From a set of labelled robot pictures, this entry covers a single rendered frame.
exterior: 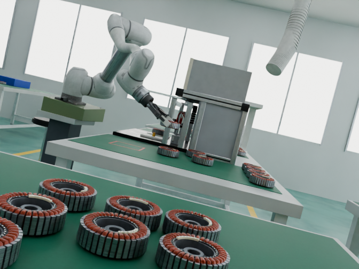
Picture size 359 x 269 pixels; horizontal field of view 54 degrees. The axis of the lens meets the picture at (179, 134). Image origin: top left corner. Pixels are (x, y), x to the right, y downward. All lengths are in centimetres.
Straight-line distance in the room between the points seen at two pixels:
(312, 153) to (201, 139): 536
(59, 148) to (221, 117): 102
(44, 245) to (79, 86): 228
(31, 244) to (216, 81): 179
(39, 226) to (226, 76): 179
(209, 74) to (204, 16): 513
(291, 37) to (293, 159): 398
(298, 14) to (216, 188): 266
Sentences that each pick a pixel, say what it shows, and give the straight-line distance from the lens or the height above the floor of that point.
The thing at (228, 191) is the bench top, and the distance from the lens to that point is 136.
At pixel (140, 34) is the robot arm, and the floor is 143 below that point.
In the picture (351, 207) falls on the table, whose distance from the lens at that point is 193.
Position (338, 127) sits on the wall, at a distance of 744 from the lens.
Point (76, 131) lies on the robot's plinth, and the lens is 287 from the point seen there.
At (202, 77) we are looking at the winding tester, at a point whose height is 122.
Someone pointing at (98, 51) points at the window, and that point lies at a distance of 751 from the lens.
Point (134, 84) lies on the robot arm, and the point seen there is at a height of 107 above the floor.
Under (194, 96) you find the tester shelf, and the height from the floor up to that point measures 109.
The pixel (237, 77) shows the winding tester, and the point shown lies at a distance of 222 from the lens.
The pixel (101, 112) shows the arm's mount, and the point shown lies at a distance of 292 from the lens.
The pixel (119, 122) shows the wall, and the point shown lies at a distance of 727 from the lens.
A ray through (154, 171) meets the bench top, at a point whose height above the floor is 74.
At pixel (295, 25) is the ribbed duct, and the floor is 203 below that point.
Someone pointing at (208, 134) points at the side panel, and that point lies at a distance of 210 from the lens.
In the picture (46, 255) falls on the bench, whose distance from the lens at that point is 54.
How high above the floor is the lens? 98
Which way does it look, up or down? 4 degrees down
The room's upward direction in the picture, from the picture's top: 13 degrees clockwise
